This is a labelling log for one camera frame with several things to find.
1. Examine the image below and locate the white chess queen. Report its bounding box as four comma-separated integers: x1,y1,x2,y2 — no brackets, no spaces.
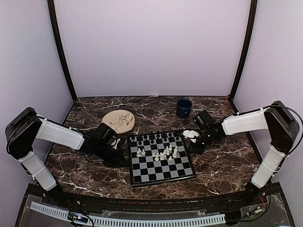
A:
172,147,178,158

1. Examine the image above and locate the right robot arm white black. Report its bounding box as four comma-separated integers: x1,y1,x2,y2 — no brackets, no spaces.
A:
181,101,303,205

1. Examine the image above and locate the black right frame post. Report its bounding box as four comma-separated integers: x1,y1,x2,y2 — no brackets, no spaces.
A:
229,0,258,102

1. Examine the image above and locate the black left frame post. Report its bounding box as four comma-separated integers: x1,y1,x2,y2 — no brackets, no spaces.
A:
47,0,78,102

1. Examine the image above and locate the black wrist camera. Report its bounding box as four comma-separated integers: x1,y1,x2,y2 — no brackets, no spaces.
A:
193,110,214,131
95,122,116,144

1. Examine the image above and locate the cream plate with bird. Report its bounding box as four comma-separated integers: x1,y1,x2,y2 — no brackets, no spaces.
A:
101,110,135,134

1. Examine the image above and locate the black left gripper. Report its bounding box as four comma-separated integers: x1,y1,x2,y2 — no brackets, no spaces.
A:
95,141,128,167

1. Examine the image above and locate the blue enamel mug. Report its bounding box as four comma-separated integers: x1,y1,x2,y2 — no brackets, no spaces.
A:
176,99,192,119

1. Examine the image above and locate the black front rail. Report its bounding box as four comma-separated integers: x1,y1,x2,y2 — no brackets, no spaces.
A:
59,192,247,212

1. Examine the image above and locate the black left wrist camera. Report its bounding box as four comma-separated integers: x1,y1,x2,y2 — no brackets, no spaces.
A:
95,122,116,144

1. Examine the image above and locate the black and white chessboard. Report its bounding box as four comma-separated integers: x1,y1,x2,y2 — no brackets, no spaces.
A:
128,131,196,187

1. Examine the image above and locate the small green circuit board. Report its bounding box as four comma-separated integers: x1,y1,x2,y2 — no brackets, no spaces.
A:
68,212,88,223

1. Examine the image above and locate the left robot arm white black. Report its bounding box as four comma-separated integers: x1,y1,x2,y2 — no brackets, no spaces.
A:
5,107,128,206

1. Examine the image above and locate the white slotted cable duct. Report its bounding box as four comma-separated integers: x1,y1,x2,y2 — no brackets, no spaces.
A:
30,202,226,227

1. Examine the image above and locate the black frame post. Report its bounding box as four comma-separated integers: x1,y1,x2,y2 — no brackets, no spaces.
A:
47,0,78,102
229,0,258,102

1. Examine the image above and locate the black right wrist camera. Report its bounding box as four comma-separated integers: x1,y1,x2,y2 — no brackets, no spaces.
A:
193,110,214,131

